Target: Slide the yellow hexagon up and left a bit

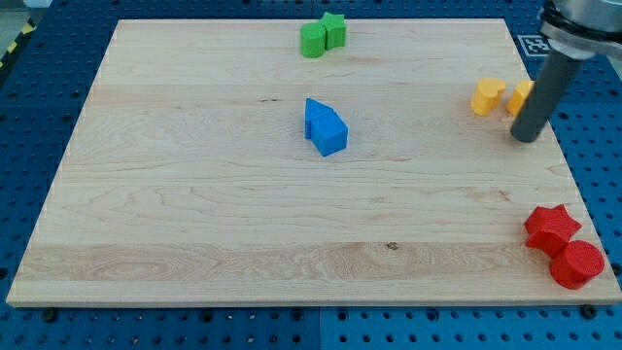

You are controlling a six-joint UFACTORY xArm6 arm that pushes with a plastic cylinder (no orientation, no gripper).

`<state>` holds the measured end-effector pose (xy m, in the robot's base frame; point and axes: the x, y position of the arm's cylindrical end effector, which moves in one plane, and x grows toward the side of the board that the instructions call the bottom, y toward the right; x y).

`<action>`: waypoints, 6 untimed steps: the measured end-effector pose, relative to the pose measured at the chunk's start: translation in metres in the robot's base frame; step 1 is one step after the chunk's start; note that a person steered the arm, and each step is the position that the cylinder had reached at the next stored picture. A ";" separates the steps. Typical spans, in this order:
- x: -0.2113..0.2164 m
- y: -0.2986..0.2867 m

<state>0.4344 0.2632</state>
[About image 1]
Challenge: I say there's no blue triangle block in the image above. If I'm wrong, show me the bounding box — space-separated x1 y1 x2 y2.
304 98 333 139

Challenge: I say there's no blue cube block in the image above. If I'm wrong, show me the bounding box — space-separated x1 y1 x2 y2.
310 112 348 157

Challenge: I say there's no yellow hexagon block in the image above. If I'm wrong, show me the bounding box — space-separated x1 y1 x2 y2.
506 80 535 117

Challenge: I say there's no black white fiducial marker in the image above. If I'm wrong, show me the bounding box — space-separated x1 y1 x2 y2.
517 34 551 57

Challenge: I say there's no light wooden board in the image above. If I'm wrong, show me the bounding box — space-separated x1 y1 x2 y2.
7 19 621 307

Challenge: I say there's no red star block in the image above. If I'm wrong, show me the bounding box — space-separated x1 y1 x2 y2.
524 204 582 258

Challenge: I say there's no red cylinder block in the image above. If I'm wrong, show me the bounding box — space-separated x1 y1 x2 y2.
549 240 605 290

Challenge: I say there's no green star block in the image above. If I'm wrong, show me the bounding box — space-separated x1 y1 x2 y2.
319 12 347 51

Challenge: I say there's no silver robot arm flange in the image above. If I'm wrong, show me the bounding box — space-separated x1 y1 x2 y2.
538 0 621 61

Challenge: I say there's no yellow heart block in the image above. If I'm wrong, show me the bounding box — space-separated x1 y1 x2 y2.
469 77 506 117

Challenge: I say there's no green cylinder block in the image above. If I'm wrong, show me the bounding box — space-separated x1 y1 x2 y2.
300 22 326 58

